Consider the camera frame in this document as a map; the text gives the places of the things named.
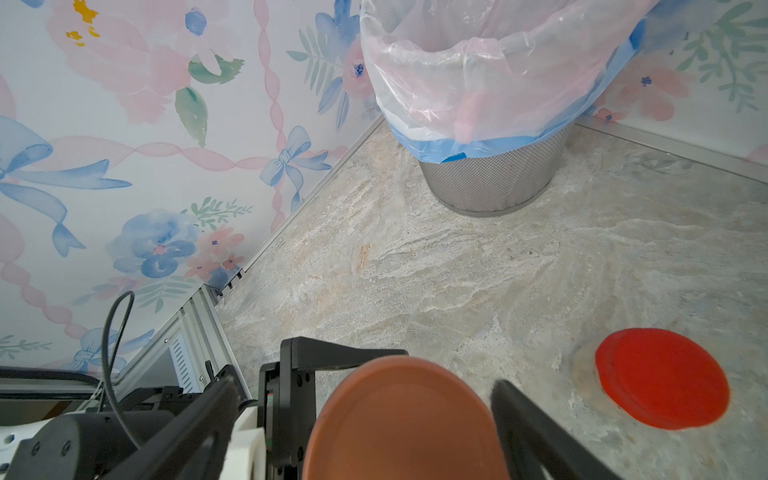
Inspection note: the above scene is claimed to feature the red jar lid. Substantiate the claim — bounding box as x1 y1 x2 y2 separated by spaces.
595 327 731 431

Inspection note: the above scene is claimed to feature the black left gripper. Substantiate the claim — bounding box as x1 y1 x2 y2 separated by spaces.
1 394 202 479

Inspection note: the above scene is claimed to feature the thin black left cable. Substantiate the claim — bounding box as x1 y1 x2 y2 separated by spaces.
100 290 145 448

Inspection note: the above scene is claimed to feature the metal mesh trash bin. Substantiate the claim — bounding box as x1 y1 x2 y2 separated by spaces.
420 125 572 217

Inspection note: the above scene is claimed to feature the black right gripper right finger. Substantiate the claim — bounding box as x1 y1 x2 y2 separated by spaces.
490 379 619 480

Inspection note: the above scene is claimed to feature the pink trash bag liner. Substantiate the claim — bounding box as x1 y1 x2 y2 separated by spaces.
360 0 653 163

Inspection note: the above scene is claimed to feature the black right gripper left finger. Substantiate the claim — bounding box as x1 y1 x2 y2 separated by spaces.
106 375 242 479

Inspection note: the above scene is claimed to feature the orange jar lid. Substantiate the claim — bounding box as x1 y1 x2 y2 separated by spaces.
302 356 509 479

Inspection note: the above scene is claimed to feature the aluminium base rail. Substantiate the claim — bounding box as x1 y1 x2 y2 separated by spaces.
114 285 252 399

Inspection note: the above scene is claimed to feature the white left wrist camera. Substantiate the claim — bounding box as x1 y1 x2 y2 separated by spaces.
219 407 267 480

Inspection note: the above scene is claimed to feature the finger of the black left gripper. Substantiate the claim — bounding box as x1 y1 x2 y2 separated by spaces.
257 337 408 479

